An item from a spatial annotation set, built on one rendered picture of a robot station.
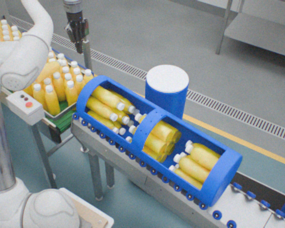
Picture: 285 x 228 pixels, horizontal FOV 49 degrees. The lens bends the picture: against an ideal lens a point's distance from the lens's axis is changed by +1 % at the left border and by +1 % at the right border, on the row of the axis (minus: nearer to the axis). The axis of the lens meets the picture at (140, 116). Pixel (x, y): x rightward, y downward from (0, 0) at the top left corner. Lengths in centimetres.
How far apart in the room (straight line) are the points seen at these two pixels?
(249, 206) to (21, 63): 125
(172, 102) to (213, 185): 78
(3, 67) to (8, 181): 47
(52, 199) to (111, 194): 148
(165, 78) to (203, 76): 176
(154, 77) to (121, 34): 240
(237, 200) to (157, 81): 86
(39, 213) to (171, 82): 119
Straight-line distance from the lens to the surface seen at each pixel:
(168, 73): 212
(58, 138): 201
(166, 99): 202
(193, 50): 420
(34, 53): 103
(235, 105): 353
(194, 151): 150
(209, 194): 145
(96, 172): 232
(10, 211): 133
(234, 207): 169
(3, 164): 125
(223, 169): 142
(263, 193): 274
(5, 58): 102
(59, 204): 125
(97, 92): 175
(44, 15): 123
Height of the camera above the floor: 236
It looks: 47 degrees down
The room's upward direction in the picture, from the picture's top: 2 degrees clockwise
